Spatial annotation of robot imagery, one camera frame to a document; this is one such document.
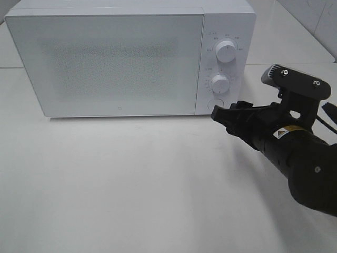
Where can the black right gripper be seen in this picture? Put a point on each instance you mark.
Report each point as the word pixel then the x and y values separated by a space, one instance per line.
pixel 276 129

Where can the round white door button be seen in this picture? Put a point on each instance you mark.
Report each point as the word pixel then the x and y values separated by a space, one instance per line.
pixel 215 102

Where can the white microwave door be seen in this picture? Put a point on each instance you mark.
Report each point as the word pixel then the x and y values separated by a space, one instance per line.
pixel 111 65

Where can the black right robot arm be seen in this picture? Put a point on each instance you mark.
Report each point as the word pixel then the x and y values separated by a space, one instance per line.
pixel 311 173

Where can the lower white microwave knob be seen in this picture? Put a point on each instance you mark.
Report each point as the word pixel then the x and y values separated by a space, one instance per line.
pixel 220 84

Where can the white microwave knob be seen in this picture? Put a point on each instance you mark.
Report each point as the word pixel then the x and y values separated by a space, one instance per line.
pixel 225 50
pixel 220 84

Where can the upper white microwave knob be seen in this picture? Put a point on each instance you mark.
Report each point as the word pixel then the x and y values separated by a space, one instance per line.
pixel 225 50

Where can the white microwave oven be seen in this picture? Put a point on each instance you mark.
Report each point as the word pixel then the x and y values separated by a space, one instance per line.
pixel 221 19

